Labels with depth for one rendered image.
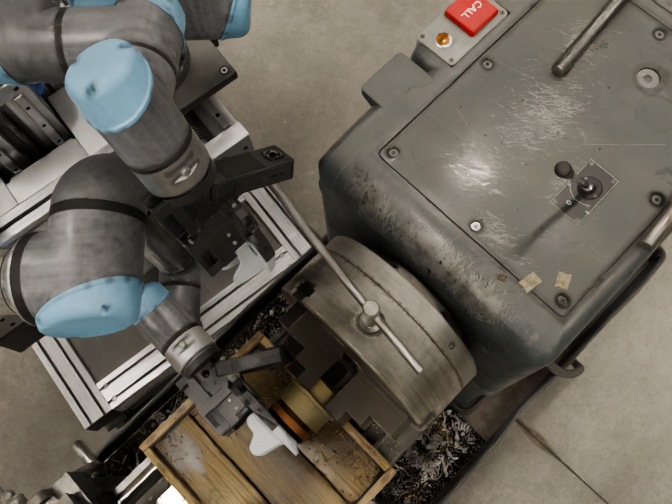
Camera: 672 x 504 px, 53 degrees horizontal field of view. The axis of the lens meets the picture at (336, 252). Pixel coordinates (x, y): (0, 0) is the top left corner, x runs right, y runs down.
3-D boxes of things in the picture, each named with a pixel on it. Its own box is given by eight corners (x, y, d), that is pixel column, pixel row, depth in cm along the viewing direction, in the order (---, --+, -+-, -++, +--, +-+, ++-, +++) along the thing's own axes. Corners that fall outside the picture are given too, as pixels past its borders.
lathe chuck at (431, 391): (324, 279, 128) (314, 224, 98) (447, 399, 121) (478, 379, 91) (289, 312, 127) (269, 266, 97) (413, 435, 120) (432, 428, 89)
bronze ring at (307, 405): (303, 360, 104) (259, 403, 102) (346, 404, 102) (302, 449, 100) (307, 366, 113) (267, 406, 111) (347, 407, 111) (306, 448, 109)
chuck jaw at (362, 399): (373, 354, 105) (430, 406, 99) (378, 364, 109) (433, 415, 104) (322, 406, 103) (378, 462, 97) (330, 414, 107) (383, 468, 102)
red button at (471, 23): (468, -6, 108) (470, -14, 106) (497, 17, 106) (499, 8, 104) (442, 18, 107) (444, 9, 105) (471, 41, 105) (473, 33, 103)
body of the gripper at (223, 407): (231, 440, 109) (182, 386, 111) (270, 402, 110) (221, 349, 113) (221, 439, 101) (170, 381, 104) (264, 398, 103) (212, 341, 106)
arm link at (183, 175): (169, 109, 72) (209, 138, 67) (190, 138, 76) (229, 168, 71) (115, 155, 71) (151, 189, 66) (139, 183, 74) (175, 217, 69)
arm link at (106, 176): (41, 116, 83) (157, 240, 130) (32, 200, 80) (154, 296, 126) (135, 112, 83) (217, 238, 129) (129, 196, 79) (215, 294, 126)
